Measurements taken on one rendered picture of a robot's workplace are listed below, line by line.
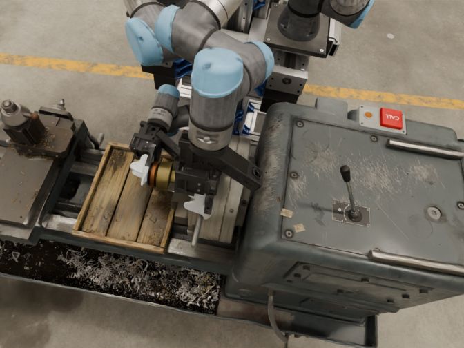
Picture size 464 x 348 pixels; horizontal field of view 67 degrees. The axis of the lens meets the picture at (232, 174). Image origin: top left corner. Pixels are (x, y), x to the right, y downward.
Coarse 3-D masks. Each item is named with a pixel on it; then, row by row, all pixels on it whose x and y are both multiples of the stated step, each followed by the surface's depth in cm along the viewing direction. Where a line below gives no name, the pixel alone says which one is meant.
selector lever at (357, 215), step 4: (348, 184) 76; (348, 188) 77; (348, 192) 78; (352, 196) 79; (352, 200) 80; (352, 204) 80; (352, 208) 81; (348, 212) 84; (352, 212) 83; (356, 212) 82; (360, 212) 84; (352, 216) 83; (356, 216) 83; (360, 216) 83; (352, 220) 83; (356, 220) 83; (360, 220) 83
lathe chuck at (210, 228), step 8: (232, 136) 98; (232, 144) 93; (224, 176) 88; (224, 184) 88; (224, 192) 88; (192, 200) 88; (216, 200) 88; (224, 200) 88; (216, 208) 89; (224, 208) 88; (192, 216) 90; (216, 216) 89; (192, 224) 92; (208, 224) 91; (216, 224) 91; (192, 232) 96; (200, 232) 94; (208, 232) 94; (216, 232) 93; (216, 240) 99
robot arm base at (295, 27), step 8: (288, 8) 119; (280, 16) 124; (288, 16) 120; (296, 16) 117; (304, 16) 117; (312, 16) 117; (280, 24) 123; (288, 24) 122; (296, 24) 119; (304, 24) 119; (312, 24) 121; (288, 32) 122; (296, 32) 121; (304, 32) 121; (312, 32) 123; (296, 40) 123; (304, 40) 123
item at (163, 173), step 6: (156, 162) 102; (162, 162) 102; (168, 162) 103; (150, 168) 100; (156, 168) 101; (162, 168) 100; (168, 168) 100; (150, 174) 100; (156, 174) 100; (162, 174) 99; (168, 174) 99; (174, 174) 101; (150, 180) 100; (156, 180) 100; (162, 180) 100; (168, 180) 100; (174, 180) 100; (156, 186) 101; (162, 186) 101
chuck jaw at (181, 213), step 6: (168, 186) 99; (174, 186) 99; (168, 192) 99; (174, 192) 98; (174, 198) 97; (180, 198) 97; (186, 198) 97; (174, 204) 98; (180, 204) 96; (180, 210) 95; (186, 210) 95; (174, 216) 94; (180, 216) 94; (186, 216) 94; (180, 222) 96; (186, 222) 96; (192, 228) 95
